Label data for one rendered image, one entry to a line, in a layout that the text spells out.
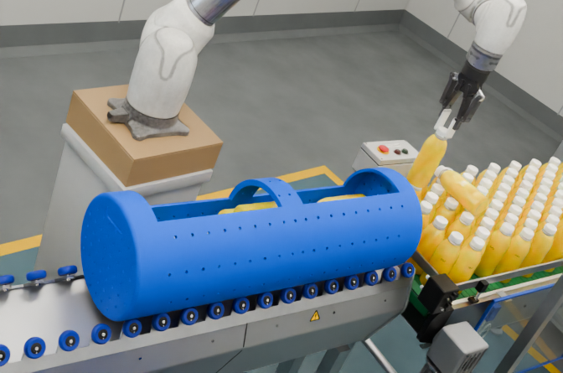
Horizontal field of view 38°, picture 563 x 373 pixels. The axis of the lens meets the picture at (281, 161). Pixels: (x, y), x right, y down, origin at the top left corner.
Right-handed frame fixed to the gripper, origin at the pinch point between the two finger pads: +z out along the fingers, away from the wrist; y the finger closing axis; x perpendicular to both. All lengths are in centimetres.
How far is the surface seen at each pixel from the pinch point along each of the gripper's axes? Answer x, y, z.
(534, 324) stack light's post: 25, 46, 44
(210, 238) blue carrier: -88, 19, 14
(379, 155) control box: 0.2, -17.2, 24.3
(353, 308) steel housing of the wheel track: -31, 22, 46
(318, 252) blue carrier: -57, 23, 20
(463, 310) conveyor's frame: 7, 32, 46
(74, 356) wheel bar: -115, 21, 42
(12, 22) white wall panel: -21, -267, 118
